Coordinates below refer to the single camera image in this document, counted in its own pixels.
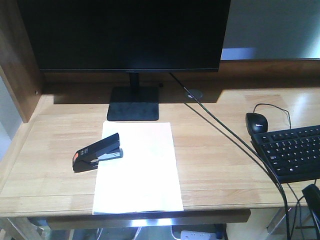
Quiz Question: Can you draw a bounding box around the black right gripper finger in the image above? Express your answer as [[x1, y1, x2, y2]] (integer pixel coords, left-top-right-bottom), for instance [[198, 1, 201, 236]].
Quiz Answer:
[[302, 184, 320, 225]]

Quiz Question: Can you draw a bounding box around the white paper sheet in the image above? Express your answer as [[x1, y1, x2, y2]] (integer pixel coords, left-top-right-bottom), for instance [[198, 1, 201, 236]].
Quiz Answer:
[[92, 121, 184, 214]]

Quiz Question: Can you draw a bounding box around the black stapler with orange band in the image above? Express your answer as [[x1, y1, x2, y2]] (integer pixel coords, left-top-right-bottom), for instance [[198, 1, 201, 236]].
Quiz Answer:
[[72, 133, 123, 173]]

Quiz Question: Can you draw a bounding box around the wooden desk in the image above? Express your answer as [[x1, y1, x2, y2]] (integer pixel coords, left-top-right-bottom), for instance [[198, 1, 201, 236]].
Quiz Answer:
[[0, 0, 320, 227]]

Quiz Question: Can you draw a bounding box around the black keyboard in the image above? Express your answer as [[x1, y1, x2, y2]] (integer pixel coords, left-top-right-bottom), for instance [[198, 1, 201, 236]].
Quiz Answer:
[[251, 125, 320, 184]]

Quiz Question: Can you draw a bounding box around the black computer mouse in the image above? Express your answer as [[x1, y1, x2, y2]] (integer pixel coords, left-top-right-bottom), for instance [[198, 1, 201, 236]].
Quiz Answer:
[[245, 112, 268, 136]]

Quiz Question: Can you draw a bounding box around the white power strip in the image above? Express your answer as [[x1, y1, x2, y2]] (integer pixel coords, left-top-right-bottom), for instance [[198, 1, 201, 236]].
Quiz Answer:
[[180, 230, 217, 240]]

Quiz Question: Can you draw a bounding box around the black computer monitor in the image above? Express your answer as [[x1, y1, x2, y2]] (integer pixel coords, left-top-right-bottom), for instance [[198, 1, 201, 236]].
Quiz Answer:
[[17, 0, 231, 121]]

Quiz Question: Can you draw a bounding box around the black monitor cable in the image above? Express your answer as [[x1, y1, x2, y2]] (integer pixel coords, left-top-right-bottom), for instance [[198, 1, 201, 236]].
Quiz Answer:
[[168, 72, 292, 240]]

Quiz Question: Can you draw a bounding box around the grey desk cable grommet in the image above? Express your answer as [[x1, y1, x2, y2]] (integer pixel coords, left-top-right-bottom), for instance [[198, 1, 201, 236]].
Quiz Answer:
[[184, 89, 203, 99]]

